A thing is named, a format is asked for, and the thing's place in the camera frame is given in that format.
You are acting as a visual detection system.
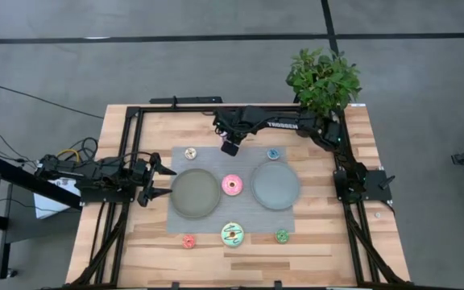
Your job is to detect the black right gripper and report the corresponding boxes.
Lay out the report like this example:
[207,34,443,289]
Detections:
[213,105,258,143]

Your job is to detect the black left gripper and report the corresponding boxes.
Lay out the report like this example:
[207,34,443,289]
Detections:
[129,151,177,209]

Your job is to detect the large pink frosted donut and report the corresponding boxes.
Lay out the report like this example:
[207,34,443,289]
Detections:
[221,173,244,197]

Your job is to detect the large mint frosted donut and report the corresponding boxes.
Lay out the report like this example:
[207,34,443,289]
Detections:
[220,221,246,248]

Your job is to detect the black bar device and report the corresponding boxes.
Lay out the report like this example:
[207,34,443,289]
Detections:
[149,95,224,106]

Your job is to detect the olive green plate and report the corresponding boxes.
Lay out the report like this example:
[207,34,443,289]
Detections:
[169,168,222,219]

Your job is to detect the grey plate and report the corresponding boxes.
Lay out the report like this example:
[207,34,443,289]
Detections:
[250,160,301,211]

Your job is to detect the grey woven placemat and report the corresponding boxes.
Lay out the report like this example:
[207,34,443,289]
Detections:
[166,145,296,234]

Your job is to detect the white paper sheet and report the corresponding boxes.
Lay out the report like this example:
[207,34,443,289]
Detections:
[33,176,83,221]

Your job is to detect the potted green plant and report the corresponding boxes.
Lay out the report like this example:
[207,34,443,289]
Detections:
[286,48,363,118]

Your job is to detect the black desk beam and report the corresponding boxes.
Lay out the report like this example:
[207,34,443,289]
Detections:
[0,155,82,210]

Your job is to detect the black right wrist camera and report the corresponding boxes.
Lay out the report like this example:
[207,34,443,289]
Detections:
[220,139,241,158]

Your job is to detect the black aluminium table frame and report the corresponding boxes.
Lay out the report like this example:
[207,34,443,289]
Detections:
[66,105,410,289]

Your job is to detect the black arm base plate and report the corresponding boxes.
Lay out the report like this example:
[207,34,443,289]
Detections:
[333,168,393,203]
[79,185,136,204]

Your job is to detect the yellow cable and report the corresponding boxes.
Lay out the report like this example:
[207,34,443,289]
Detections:
[56,148,81,163]

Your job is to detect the long black floor cable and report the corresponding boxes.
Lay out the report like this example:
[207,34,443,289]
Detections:
[0,85,105,121]

